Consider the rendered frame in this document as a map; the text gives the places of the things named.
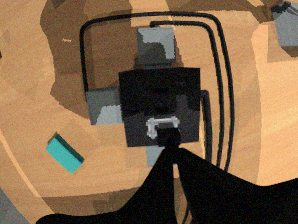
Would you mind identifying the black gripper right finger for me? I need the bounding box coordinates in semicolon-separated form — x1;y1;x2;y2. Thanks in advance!
176;148;298;224

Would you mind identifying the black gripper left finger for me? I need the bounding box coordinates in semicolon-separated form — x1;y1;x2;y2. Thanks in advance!
36;149;178;224

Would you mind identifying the cyan rectangular block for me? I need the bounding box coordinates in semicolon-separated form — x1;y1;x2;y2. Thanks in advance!
45;133;84;173

